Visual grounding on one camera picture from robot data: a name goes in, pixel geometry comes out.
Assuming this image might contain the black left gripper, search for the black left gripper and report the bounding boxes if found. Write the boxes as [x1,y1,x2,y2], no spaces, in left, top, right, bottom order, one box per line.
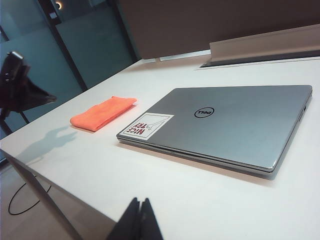
[0,50,58,111]

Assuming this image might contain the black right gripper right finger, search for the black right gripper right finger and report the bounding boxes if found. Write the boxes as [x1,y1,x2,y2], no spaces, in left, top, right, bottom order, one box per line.
[139,197,164,240]

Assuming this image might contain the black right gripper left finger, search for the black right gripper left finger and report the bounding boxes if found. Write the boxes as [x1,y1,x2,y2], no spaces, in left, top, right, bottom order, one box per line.
[106,197,143,240]

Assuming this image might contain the orange microfiber rag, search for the orange microfiber rag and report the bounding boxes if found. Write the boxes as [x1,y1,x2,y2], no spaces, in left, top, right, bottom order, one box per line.
[69,95,139,133]

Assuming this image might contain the grey Dell laptop with sticker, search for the grey Dell laptop with sticker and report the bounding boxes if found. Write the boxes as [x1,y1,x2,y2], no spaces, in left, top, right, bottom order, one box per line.
[116,84,314,181]

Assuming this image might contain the grey fabric desk divider panel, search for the grey fabric desk divider panel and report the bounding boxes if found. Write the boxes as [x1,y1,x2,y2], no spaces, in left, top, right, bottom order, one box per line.
[118,0,320,62]

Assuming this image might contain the black floor cable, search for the black floor cable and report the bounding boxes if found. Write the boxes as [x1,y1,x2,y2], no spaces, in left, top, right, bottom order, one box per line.
[7,174,54,216]

